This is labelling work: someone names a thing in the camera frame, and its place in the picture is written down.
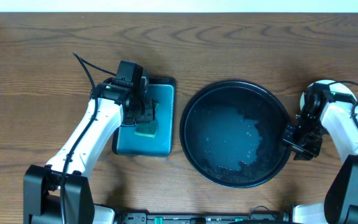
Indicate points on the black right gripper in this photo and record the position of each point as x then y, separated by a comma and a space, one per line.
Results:
307, 152

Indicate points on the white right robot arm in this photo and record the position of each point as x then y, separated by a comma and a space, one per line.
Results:
328, 107

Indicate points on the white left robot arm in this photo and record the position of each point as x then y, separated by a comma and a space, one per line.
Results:
59, 191

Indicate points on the black rectangular water tray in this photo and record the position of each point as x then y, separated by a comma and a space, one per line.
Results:
126, 143

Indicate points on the round black tray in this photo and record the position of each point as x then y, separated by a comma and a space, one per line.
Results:
231, 133

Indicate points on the mint plate with scribble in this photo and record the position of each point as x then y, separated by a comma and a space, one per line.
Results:
319, 93

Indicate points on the green scouring sponge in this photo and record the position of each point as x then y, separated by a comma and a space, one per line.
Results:
150, 127

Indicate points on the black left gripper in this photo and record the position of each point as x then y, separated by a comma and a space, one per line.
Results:
150, 109

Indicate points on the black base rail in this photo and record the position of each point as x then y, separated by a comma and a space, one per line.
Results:
258, 214

